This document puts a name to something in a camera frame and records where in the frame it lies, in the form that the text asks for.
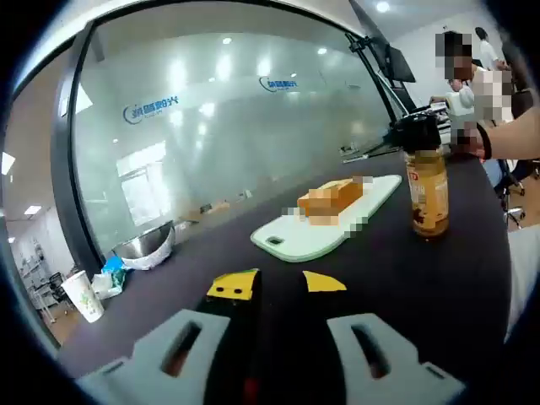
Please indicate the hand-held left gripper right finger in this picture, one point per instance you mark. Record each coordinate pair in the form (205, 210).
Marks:
(392, 363)

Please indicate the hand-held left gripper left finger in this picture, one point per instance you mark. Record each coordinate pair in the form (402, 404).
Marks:
(185, 350)

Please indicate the amber pepper bottle black cap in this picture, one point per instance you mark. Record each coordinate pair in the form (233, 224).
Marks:
(430, 190)

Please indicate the blue white plastic bag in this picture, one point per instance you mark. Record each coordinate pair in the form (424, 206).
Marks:
(110, 278)

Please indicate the steel mixing bowl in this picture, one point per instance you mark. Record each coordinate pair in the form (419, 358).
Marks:
(143, 244)

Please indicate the white paper cup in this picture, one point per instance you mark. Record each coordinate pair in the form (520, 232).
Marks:
(84, 297)

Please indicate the white cutting board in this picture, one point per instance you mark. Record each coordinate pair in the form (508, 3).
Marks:
(304, 240)

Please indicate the toast bread slice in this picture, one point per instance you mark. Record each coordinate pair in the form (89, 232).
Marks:
(333, 192)

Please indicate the office chair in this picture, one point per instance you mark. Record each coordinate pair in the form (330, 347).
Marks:
(512, 185)

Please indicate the black wristband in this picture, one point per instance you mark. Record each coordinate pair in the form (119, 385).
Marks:
(485, 141)

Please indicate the black computer monitor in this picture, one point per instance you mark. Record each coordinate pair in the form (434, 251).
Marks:
(401, 65)

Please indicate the black monitor stand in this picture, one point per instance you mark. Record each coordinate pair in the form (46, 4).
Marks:
(368, 57)

